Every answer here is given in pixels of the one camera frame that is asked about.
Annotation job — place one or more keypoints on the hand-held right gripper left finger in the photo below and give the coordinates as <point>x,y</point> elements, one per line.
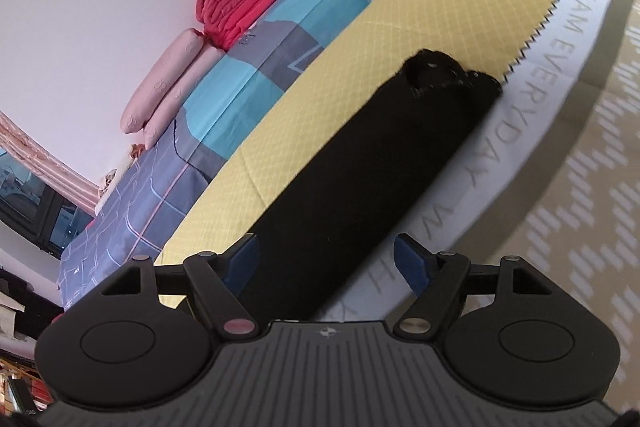
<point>243,259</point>

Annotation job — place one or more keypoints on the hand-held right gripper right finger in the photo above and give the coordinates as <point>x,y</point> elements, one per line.
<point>411,264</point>

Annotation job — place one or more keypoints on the black pants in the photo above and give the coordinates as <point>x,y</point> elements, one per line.
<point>370,177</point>

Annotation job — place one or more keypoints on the cream crumpled cloth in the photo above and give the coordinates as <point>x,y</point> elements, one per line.
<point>120,169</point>

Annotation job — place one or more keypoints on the plaid and teal quilt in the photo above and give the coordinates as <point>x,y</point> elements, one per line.
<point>225,107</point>

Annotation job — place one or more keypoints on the pink pillow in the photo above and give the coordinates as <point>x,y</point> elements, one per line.
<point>160,84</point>
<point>182,92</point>

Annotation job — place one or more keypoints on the dark framed window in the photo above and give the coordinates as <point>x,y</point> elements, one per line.
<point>35,207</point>

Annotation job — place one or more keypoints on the pink curtain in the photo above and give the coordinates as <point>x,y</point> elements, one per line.
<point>45,157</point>

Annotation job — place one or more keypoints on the dark cluttered shelf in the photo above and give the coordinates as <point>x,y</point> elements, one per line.
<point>22,327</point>

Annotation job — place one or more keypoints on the yellow and beige bed sheet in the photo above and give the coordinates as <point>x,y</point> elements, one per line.
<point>450,32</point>

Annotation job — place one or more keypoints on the red folded blanket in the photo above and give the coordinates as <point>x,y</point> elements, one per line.
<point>235,4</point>

